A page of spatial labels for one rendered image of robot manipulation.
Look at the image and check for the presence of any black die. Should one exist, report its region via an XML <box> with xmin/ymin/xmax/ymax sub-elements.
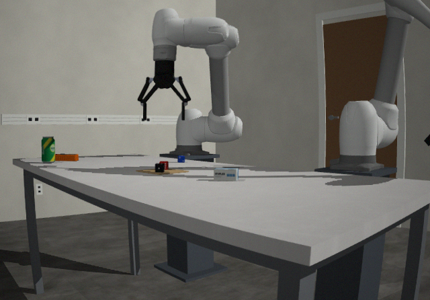
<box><xmin>155</xmin><ymin>163</ymin><xmax>165</xmax><ymax>172</ymax></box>

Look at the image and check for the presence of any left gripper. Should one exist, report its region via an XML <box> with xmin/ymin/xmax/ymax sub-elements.
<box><xmin>424</xmin><ymin>135</ymin><xmax>430</xmax><ymax>146</ymax></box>

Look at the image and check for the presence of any green soda can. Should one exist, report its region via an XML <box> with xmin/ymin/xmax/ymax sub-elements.
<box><xmin>42</xmin><ymin>137</ymin><xmax>55</xmax><ymax>163</ymax></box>

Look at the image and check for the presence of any tan flat mat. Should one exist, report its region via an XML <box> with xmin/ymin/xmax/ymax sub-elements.
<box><xmin>136</xmin><ymin>169</ymin><xmax>189</xmax><ymax>175</ymax></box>

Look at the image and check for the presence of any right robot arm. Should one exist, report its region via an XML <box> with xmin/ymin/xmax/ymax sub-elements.
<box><xmin>152</xmin><ymin>8</ymin><xmax>243</xmax><ymax>155</ymax></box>

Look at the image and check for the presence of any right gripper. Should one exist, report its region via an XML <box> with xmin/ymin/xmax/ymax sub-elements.
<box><xmin>138</xmin><ymin>60</ymin><xmax>191</xmax><ymax>120</ymax></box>

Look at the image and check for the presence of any red die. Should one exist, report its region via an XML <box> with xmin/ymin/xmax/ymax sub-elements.
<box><xmin>159</xmin><ymin>161</ymin><xmax>169</xmax><ymax>170</ymax></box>

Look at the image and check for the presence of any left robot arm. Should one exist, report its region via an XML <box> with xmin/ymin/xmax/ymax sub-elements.
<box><xmin>330</xmin><ymin>0</ymin><xmax>430</xmax><ymax>172</ymax></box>

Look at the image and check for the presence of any orange multimeter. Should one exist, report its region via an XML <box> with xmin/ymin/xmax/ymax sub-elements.
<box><xmin>55</xmin><ymin>154</ymin><xmax>79</xmax><ymax>161</ymax></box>

